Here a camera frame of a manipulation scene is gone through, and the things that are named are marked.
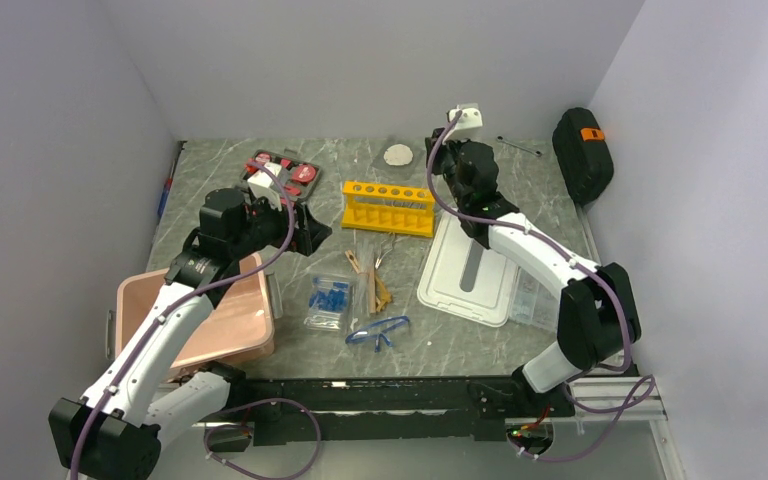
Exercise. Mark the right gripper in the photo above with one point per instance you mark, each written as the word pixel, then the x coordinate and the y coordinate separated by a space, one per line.
pixel 457 144

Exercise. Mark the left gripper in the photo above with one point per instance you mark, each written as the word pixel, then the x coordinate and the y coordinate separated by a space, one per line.
pixel 310 233

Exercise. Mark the bag of plastic pipettes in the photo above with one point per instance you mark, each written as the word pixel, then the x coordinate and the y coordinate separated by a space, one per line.
pixel 365 261

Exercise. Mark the wooden test tube clamp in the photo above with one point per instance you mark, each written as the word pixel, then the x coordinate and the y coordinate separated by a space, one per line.
pixel 351 257

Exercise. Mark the yellow rubber tubing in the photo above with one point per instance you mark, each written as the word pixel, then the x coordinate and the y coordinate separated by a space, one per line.
pixel 383 296

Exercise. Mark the pink plastic bin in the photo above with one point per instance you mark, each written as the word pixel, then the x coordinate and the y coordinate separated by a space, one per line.
pixel 241 329

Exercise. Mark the blue safety glasses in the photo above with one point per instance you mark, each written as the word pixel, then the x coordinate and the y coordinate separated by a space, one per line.
pixel 379 333

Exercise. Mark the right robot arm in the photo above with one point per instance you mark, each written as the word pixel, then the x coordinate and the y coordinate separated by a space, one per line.
pixel 597 315

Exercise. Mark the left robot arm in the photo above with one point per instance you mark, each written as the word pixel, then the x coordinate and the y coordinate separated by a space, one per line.
pixel 119 428

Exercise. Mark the red tape measure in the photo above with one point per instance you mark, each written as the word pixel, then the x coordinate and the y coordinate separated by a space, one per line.
pixel 304 174

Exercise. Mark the grey tool case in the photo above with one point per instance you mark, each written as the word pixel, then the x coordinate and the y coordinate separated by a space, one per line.
pixel 288 160

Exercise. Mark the bag of blue caps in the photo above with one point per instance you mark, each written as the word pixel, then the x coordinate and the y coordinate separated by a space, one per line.
pixel 329 304

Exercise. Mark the silver wrench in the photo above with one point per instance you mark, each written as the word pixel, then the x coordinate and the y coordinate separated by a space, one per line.
pixel 536 153

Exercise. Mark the yellow test tube rack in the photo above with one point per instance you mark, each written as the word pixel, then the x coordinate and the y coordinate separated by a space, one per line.
pixel 392 209

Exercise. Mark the red electrical tape roll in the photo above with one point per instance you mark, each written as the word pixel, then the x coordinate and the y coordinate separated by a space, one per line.
pixel 263 158

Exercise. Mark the white bin lid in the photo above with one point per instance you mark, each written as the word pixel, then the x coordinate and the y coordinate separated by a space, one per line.
pixel 462 278

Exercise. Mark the black tool case orange latch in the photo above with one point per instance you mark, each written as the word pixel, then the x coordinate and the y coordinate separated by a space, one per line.
pixel 583 155

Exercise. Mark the clear plastic box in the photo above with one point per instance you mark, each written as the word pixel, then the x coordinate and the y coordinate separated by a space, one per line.
pixel 533 304

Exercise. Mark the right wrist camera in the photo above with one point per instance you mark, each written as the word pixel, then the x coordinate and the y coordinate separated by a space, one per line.
pixel 467 121

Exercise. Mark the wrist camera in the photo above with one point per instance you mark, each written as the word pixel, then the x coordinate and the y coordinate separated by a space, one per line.
pixel 268 183
pixel 467 121

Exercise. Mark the wire gauze with white centre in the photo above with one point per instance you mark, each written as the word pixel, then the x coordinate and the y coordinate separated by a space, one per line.
pixel 397 159

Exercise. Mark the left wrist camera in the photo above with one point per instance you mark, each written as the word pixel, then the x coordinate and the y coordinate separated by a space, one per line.
pixel 268 183

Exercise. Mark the grey bin latch handle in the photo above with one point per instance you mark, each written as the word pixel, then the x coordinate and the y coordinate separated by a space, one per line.
pixel 275 295

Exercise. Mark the blue red screwdriver by wall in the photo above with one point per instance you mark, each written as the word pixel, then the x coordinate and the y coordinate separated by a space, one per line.
pixel 169 179

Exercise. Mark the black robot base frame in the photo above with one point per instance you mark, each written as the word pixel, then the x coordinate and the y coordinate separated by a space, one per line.
pixel 482 408

